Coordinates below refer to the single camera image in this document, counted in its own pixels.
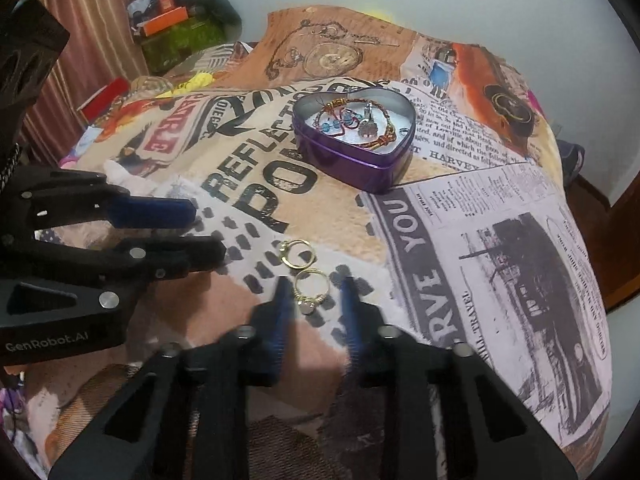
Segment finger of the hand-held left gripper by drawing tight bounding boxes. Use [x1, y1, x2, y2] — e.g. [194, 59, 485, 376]
[15, 170, 197, 241]
[14, 234, 227, 295]

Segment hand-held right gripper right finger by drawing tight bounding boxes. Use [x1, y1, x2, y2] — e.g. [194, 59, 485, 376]
[340, 276, 581, 480]

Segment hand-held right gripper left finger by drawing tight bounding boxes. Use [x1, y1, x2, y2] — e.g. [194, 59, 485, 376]
[47, 276, 297, 480]

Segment gold ring with stone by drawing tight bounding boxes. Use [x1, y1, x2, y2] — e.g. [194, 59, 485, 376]
[292, 269, 331, 313]

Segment purple heart-shaped tin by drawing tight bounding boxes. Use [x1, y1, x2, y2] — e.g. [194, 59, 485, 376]
[291, 77, 417, 195]

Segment beaded bracelets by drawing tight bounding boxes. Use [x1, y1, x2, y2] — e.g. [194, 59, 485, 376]
[320, 96, 403, 150]

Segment blue beaded wire bracelet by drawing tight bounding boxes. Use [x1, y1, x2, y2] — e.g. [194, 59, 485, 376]
[312, 100, 361, 133]

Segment silver pendant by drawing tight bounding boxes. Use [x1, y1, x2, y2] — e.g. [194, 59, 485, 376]
[357, 102, 381, 141]

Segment newspaper print blanket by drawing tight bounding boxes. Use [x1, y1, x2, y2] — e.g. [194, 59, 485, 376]
[15, 5, 613, 480]

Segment red box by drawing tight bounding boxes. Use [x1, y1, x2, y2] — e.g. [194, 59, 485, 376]
[77, 77, 128, 123]

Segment green cloth table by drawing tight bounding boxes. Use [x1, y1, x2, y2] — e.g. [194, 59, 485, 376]
[140, 10, 226, 73]

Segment orange box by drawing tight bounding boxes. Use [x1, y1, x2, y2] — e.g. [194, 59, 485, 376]
[142, 6, 190, 36]

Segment striped red curtain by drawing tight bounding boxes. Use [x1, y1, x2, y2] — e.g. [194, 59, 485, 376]
[20, 0, 151, 161]

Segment clutter pile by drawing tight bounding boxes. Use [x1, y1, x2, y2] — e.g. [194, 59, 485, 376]
[127, 0, 191, 26]

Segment grey plush cushion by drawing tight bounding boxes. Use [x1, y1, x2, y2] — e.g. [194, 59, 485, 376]
[187, 0, 246, 43]

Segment dark shoe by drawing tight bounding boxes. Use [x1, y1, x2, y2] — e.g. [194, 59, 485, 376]
[555, 137, 586, 186]

